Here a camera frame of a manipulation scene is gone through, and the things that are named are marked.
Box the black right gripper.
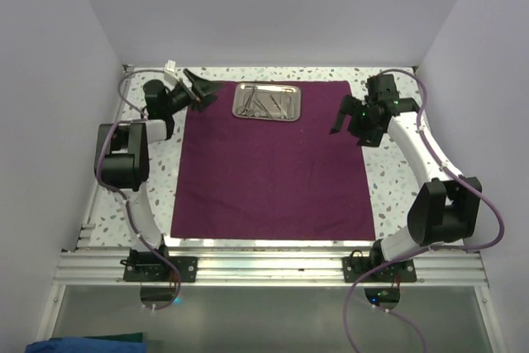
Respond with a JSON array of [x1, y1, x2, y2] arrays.
[[331, 95, 384, 149]]

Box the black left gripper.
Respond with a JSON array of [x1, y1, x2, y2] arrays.
[[164, 66, 223, 113]]

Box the purple surgical cloth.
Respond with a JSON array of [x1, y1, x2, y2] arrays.
[[170, 81, 375, 241]]

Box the steel scissors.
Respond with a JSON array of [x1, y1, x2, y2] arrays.
[[236, 86, 256, 117]]

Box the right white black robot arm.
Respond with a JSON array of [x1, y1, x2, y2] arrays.
[[331, 72, 482, 281]]

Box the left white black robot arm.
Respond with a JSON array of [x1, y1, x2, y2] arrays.
[[94, 69, 222, 281]]

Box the steel clamp in tray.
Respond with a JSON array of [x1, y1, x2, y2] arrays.
[[252, 90, 274, 120]]

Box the stainless steel instrument tray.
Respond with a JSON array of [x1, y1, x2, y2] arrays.
[[232, 83, 302, 122]]

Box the steel flat instrument in tray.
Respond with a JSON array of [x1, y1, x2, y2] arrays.
[[269, 91, 291, 120]]

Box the green cloth piece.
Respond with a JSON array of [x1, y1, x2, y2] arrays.
[[91, 332, 144, 343]]

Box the blue cloth bundle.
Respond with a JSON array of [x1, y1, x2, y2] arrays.
[[25, 338, 147, 353]]

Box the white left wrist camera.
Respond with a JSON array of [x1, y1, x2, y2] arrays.
[[164, 60, 179, 87]]

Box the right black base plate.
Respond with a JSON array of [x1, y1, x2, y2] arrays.
[[341, 254, 416, 284]]

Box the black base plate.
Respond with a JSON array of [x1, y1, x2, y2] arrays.
[[120, 256, 198, 283], [341, 254, 416, 284]]

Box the aluminium left side rail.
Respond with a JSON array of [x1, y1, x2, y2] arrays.
[[74, 65, 134, 250]]

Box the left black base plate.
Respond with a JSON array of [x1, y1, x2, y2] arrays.
[[120, 256, 198, 283]]

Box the aluminium front rail frame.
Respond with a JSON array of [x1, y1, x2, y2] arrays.
[[36, 239, 508, 352]]

